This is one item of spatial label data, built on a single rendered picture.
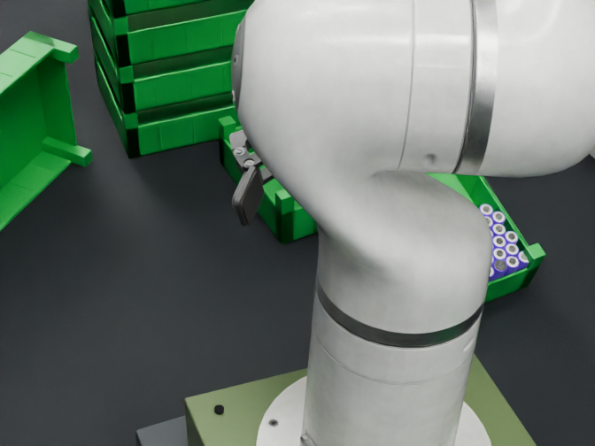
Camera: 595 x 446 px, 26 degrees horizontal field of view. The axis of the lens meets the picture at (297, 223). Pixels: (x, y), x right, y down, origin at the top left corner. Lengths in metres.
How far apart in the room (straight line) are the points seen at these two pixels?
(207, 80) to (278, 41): 1.11
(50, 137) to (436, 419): 1.10
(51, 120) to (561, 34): 1.23
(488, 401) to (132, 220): 0.81
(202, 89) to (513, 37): 1.14
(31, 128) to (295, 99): 1.17
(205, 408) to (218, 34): 0.85
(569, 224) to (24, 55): 0.78
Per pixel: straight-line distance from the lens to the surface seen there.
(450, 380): 0.92
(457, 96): 0.75
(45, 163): 1.91
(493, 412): 1.10
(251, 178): 1.06
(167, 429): 1.17
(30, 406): 1.58
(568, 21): 0.77
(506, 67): 0.76
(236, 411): 1.07
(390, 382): 0.90
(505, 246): 1.67
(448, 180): 1.77
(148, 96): 1.85
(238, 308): 1.66
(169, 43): 1.81
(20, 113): 1.86
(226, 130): 1.83
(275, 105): 0.76
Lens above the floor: 1.18
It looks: 41 degrees down
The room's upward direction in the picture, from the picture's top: straight up
